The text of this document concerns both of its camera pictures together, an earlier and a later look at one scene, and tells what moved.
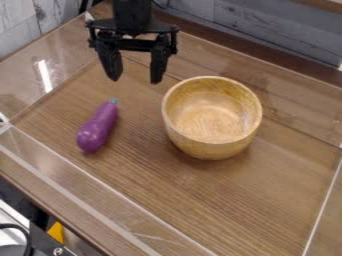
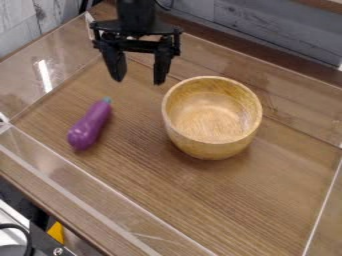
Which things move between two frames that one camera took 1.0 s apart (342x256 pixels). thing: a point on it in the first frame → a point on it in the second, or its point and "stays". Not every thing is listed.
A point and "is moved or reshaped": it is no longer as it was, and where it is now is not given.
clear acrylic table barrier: x=209 y=165 stays
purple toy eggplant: x=94 y=131 is moved or reshaped
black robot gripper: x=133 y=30 stays
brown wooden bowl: x=212 y=114 stays
